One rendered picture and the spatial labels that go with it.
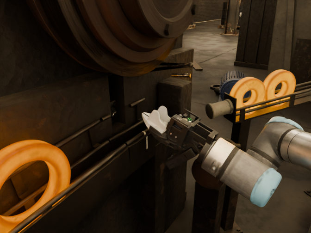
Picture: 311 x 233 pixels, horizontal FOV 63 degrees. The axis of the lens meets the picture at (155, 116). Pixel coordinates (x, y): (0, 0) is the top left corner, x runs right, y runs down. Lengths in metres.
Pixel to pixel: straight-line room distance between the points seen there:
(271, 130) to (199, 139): 0.21
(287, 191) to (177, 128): 1.26
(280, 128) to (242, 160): 0.17
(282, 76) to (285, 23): 2.19
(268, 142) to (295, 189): 1.11
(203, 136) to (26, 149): 0.39
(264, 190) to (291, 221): 1.01
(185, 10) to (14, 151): 0.46
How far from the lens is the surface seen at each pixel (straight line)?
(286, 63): 3.29
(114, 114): 0.77
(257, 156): 0.74
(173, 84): 0.86
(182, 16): 0.62
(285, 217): 1.62
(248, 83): 1.04
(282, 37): 3.32
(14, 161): 0.50
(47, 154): 0.53
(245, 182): 0.61
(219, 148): 0.62
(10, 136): 0.57
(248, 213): 1.56
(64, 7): 0.48
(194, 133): 0.63
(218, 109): 0.99
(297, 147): 0.68
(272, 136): 0.74
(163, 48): 0.68
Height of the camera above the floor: 1.05
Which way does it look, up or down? 24 degrees down
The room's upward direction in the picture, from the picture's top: straight up
